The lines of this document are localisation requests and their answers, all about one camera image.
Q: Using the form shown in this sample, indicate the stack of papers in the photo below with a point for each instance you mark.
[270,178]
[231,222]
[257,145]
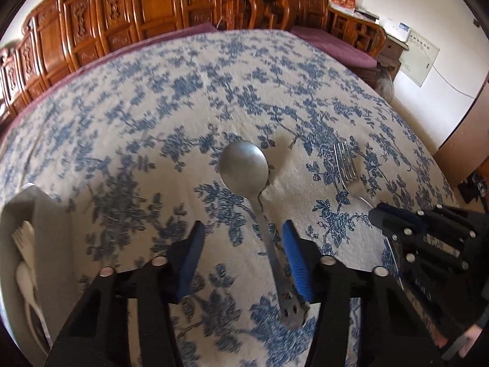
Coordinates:
[366,15]

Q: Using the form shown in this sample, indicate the small white plastic spoon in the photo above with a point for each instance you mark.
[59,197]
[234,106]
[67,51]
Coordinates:
[25,279]

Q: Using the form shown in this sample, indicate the white wall chart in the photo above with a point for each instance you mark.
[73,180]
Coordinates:
[418,63]

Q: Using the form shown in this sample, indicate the metal fork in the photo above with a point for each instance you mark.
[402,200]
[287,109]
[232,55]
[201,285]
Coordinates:
[345,164]

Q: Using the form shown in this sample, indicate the white paper box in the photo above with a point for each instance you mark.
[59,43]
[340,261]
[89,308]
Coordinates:
[397,30]

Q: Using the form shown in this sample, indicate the brown wooden door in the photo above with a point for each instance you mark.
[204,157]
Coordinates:
[466,141]

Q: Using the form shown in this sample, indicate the carved wooden bench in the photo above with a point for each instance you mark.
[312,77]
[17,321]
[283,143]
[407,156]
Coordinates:
[158,0]

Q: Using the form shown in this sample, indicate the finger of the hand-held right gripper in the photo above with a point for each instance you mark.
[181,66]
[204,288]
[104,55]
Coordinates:
[416,246]
[447,223]

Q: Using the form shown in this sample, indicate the metal spoon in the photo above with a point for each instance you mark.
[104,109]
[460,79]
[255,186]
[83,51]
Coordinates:
[242,168]

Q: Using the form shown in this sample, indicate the steel utensil holder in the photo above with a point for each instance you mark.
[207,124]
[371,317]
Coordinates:
[53,237]

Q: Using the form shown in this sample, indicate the wooden armchair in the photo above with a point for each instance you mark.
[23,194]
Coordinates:
[248,4]

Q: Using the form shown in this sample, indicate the blue floral cloth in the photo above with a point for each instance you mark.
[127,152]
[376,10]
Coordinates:
[152,103]

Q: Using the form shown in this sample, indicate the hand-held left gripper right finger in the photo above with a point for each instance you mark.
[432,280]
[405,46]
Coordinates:
[298,267]

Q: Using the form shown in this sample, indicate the grey fluffy object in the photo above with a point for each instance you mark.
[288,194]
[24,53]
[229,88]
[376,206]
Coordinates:
[385,84]

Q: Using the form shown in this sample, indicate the wooden cabinet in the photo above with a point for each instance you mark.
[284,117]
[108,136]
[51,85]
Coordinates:
[391,55]

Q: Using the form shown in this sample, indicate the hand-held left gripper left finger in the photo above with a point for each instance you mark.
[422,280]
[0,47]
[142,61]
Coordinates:
[191,263]

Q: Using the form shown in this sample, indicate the white plastic fork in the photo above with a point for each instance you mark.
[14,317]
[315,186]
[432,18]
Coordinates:
[25,237]

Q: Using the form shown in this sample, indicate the purple bench cushion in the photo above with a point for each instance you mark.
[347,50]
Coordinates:
[336,46]

